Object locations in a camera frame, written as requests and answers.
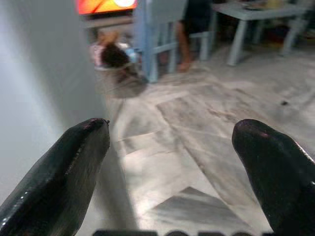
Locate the bright orange television screen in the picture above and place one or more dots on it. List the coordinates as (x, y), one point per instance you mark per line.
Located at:
(105, 5)

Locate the standing person in dark shorts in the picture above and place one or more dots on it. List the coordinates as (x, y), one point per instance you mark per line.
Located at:
(184, 44)

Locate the light blue wooden table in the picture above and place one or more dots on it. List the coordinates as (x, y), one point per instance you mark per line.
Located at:
(248, 14)

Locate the light blue wooden chair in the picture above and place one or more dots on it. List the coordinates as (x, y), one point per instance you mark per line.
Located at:
(203, 41)
(150, 37)

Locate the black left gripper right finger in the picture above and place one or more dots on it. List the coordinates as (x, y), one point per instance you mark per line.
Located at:
(278, 177)

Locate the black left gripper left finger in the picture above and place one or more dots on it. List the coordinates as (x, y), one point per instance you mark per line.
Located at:
(56, 177)

